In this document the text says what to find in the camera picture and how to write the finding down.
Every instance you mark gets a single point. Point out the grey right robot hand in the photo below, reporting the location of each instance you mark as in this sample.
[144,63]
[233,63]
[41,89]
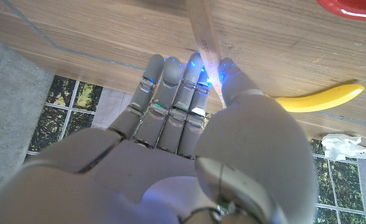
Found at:
[152,174]

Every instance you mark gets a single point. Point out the wooden toothbrush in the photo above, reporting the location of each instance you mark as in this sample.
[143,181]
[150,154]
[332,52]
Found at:
[204,31]

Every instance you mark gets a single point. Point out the yellow toy banana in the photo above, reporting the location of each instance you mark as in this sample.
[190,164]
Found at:
[320,101]

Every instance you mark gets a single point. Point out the red bowl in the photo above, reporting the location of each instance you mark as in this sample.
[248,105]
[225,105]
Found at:
[351,7]

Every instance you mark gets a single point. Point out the printed window backdrop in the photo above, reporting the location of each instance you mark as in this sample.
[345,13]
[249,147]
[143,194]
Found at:
[61,118]

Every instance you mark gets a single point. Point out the crumpled white tissue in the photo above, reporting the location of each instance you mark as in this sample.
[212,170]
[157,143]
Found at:
[341,146]

